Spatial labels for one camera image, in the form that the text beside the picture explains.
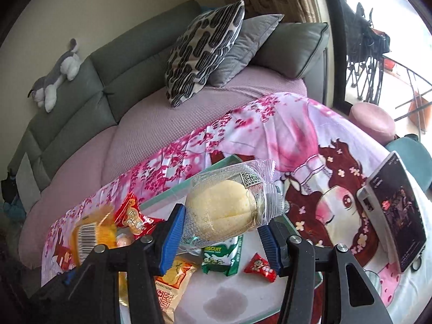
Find cream yellow snack packet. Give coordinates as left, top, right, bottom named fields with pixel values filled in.
left=153, top=256, right=198, bottom=324

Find pink round stool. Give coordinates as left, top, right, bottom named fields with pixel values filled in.
left=347, top=103, right=396, bottom=145

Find small red candy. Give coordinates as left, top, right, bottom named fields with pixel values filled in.
left=244, top=253, right=278, bottom=282

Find teal rimmed white tray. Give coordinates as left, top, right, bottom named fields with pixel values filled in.
left=118, top=154, right=325, bottom=324

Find grey white plush dog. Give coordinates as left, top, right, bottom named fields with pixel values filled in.
left=28, top=39, right=82, bottom=113

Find black white patterned pillow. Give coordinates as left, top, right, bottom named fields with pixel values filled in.
left=165, top=0, right=245, bottom=108

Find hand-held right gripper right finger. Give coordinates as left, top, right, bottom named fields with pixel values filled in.
left=258, top=224, right=394, bottom=324

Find grey leather sofa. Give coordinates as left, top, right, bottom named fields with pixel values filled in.
left=7, top=0, right=329, bottom=193

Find red snack packet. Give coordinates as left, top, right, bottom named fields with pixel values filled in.
left=114, top=192, right=163, bottom=237

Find black bag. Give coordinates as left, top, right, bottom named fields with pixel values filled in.
left=0, top=172, right=17, bottom=203

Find metal balcony railing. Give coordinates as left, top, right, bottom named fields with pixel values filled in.
left=381, top=54, right=432, bottom=132

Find teal chair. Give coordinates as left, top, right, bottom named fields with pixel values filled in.
left=385, top=134, right=432, bottom=193

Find cream bun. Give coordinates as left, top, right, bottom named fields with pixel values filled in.
left=180, top=160, right=289, bottom=255

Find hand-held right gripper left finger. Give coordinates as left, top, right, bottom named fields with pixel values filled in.
left=76, top=204, right=187, bottom=324

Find blue cloth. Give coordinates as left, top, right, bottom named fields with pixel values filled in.
left=3, top=197, right=26, bottom=221

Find black folding stands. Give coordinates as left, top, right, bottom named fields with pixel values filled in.
left=344, top=2, right=392, bottom=103

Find light grey pillow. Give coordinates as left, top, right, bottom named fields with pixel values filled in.
left=16, top=152, right=42, bottom=203

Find pink printed blanket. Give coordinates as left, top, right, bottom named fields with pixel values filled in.
left=40, top=92, right=432, bottom=324

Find terracotta pot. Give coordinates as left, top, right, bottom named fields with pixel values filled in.
left=408, top=91, right=432, bottom=125

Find dark window frame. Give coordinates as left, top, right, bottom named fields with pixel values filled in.
left=319, top=0, right=348, bottom=109

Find pink sofa seat cover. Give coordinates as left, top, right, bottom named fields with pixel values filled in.
left=18, top=62, right=308, bottom=269

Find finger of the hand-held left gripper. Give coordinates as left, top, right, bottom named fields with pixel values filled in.
left=62, top=260, right=87, bottom=287

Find orange snack packet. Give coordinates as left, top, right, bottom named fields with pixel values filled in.
left=69, top=206, right=118, bottom=265

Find smartphone in white case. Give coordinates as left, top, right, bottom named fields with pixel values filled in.
left=357, top=151, right=427, bottom=274

